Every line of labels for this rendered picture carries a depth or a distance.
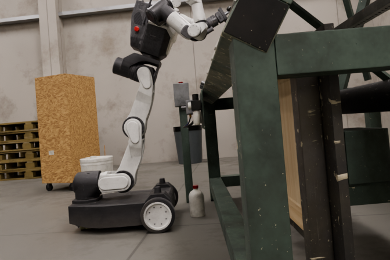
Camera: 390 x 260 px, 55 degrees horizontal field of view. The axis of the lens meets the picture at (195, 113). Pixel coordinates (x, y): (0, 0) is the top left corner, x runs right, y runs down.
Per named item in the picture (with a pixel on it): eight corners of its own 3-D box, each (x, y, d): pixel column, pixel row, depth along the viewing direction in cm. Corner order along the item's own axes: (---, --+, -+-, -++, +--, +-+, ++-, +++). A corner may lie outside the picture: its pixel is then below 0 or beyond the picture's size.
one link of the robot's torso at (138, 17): (118, 43, 228) (137, -12, 229) (127, 53, 262) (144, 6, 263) (165, 58, 228) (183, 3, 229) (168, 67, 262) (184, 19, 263)
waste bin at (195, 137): (206, 160, 601) (203, 124, 603) (202, 163, 557) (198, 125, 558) (179, 162, 610) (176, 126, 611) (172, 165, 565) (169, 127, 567)
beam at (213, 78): (211, 105, 300) (199, 98, 300) (217, 91, 301) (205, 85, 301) (267, 54, 80) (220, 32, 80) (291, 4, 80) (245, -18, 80)
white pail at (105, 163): (90, 194, 363) (86, 146, 364) (120, 192, 360) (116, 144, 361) (77, 202, 332) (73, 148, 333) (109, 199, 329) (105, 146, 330)
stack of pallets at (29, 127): (90, 169, 616) (86, 118, 618) (68, 176, 535) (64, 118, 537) (22, 173, 627) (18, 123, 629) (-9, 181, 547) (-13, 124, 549)
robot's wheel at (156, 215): (136, 228, 214) (145, 194, 214) (137, 226, 219) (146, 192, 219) (169, 237, 214) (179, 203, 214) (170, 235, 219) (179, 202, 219)
